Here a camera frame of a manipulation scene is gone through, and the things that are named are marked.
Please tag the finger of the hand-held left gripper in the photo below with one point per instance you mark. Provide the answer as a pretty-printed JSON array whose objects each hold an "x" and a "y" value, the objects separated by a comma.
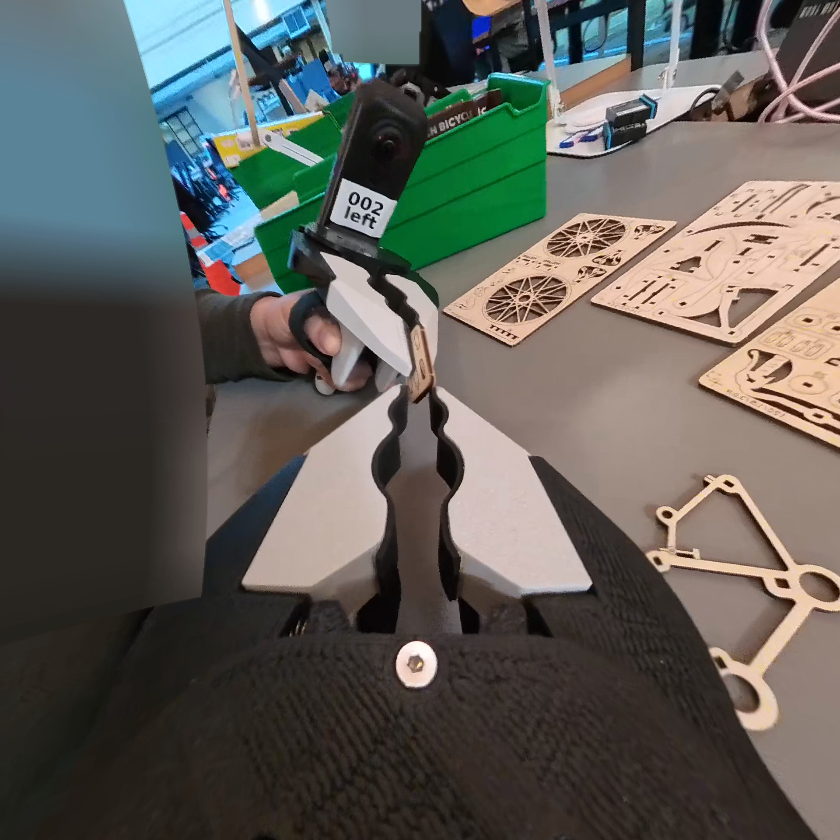
[
  {"x": 423, "y": 308},
  {"x": 361, "y": 315}
]

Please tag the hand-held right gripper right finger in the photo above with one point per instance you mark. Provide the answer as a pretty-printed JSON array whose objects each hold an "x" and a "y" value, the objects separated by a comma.
[{"x": 518, "y": 525}]

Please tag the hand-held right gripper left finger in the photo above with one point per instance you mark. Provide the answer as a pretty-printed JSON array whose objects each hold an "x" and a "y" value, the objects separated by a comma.
[{"x": 315, "y": 525}]

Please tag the small oblong wooden part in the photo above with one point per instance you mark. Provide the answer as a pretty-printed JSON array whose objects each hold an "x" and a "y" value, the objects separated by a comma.
[{"x": 422, "y": 361}]

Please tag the wooden wheel parts sheet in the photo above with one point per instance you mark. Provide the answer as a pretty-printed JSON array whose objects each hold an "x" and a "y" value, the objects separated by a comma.
[{"x": 561, "y": 266}]

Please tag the wooden bicycle frame part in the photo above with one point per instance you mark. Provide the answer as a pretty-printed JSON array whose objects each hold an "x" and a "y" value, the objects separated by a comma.
[{"x": 715, "y": 565}]

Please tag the person's left forearm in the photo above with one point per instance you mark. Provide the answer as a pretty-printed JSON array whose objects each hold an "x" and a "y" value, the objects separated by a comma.
[{"x": 226, "y": 334}]

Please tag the brown model kit box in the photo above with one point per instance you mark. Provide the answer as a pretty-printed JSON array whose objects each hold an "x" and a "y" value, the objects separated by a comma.
[{"x": 459, "y": 115}]

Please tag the person's left hand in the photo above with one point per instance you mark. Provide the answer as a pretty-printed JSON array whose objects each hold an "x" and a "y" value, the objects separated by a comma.
[{"x": 275, "y": 341}]

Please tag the white board on stand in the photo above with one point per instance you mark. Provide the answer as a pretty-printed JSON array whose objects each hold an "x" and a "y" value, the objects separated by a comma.
[{"x": 289, "y": 148}]

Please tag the green storage bin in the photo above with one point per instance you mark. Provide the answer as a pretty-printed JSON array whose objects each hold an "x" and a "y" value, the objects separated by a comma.
[
  {"x": 472, "y": 184},
  {"x": 275, "y": 170}
]

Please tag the yellow cardboard box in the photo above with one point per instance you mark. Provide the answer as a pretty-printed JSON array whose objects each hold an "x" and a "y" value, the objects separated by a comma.
[{"x": 262, "y": 141}]

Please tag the wooden sheet with curved cutouts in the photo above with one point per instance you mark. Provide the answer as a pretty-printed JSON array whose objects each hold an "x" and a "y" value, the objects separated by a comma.
[{"x": 630, "y": 295}]

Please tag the small black blue device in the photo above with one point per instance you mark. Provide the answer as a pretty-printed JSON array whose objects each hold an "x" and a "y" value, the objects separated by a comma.
[{"x": 630, "y": 121}]

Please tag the wooden sheet with round holes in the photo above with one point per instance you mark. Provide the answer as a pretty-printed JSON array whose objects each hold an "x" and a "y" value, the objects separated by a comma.
[{"x": 728, "y": 374}]

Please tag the wooden clipboard stand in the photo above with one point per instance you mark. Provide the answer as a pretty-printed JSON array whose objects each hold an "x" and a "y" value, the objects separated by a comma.
[{"x": 689, "y": 98}]

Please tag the black electronics box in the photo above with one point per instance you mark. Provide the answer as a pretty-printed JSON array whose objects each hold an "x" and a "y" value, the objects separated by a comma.
[{"x": 814, "y": 39}]

